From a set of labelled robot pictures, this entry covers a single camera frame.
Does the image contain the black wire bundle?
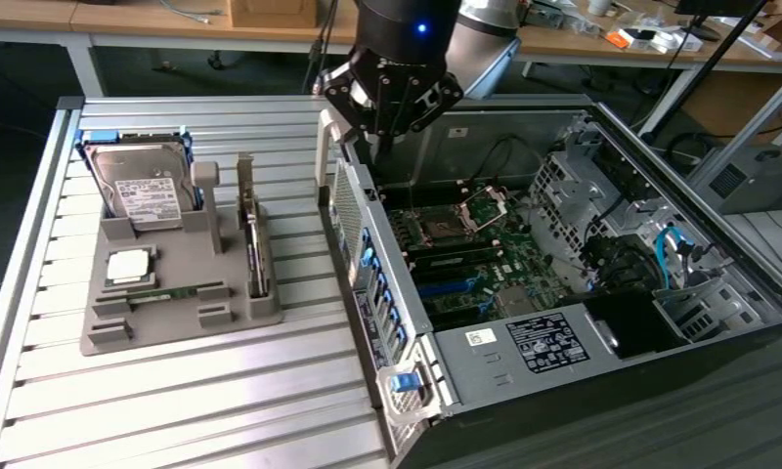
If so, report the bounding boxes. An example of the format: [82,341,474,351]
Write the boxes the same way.
[577,229,660,297]

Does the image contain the CPU chip with silver lid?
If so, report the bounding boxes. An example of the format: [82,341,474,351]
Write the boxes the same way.
[106,249,155,287]

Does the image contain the grey computer tower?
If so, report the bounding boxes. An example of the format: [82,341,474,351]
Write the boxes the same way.
[688,144,782,216]

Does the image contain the grey metal disk bay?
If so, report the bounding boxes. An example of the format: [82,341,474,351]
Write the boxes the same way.
[651,276,758,343]

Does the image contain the thin grey cable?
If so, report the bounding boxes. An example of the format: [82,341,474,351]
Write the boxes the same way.
[159,0,227,23]

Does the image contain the pale grey case handle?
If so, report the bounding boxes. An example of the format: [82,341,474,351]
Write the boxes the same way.
[317,107,356,190]
[376,362,446,427]

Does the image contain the grey parts rack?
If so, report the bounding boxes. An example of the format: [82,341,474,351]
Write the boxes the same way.
[78,159,286,357]

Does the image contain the metal socket cover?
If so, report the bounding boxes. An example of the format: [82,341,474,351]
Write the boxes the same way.
[460,187,512,232]

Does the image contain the black hanging cable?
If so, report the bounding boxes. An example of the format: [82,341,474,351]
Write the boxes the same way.
[302,0,342,97]

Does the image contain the white box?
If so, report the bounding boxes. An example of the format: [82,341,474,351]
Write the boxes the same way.
[648,29,704,54]

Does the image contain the black open PC case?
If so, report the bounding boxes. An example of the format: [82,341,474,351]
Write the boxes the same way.
[317,95,782,469]

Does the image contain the black monitor with stand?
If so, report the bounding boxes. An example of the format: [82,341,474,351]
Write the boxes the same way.
[675,0,768,43]

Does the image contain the perforated metal drive cage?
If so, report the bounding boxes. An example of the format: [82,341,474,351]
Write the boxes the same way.
[529,149,628,275]

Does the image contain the green RAM stick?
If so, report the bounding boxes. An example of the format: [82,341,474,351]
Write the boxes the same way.
[124,286,202,303]

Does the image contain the black slanted pole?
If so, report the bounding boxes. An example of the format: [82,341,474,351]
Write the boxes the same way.
[637,0,772,146]

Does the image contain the orange and black box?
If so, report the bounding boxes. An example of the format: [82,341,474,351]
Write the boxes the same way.
[609,27,657,50]

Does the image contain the CPU socket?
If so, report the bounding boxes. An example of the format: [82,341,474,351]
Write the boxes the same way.
[417,204,477,243]

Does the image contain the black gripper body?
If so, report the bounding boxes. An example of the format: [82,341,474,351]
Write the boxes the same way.
[350,0,462,82]

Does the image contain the blue expansion slot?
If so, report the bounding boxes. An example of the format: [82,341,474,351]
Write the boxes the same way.
[420,278,476,296]

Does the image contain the black RAM stick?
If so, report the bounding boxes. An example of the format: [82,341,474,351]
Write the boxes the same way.
[414,246,505,271]

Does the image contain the grey chipset heat sink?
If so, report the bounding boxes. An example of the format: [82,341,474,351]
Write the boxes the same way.
[494,287,540,317]

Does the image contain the green motherboard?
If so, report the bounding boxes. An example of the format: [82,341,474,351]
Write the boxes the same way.
[384,183,592,333]

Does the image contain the aluminium slat table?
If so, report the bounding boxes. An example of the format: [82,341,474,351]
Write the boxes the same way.
[0,95,782,469]

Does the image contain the wooden desk with grey frame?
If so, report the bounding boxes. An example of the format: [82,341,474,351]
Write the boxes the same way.
[0,0,366,99]

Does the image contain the brown cardboard box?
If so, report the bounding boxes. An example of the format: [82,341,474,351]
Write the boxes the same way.
[227,0,319,29]

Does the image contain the graphics card with metal bracket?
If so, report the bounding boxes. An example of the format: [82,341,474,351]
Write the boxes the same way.
[237,151,277,299]

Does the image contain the grey metal device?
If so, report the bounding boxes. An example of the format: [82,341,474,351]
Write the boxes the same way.
[525,0,567,28]

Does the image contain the hard disk in blue carrier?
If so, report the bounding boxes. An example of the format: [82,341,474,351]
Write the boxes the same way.
[75,125,201,234]

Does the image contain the light blue wire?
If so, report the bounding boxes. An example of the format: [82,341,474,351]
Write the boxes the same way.
[655,222,693,294]

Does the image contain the grey power supply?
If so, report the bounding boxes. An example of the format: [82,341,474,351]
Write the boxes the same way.
[429,305,620,416]

